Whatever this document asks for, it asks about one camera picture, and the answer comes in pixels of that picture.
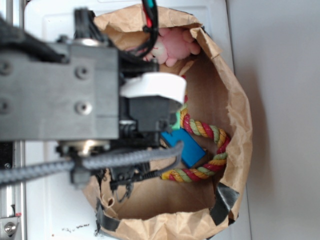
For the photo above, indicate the multicolour twisted rope toy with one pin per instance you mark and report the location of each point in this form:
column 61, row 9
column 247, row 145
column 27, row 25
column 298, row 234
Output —
column 199, row 129

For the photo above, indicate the blue rectangular block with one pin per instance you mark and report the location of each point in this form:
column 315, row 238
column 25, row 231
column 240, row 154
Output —
column 192, row 153

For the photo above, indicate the pink plush bunny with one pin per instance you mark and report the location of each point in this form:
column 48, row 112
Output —
column 167, row 46

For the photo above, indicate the brown paper bag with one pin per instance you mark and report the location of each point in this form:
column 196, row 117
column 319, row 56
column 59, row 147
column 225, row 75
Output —
column 167, row 210

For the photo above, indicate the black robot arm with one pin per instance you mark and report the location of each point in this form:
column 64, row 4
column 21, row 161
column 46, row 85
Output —
column 106, row 107

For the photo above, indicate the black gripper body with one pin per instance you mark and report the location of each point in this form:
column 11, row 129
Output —
column 136, row 156

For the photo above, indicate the green rectangular block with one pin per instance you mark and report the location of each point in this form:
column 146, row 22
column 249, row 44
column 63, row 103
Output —
column 174, row 121

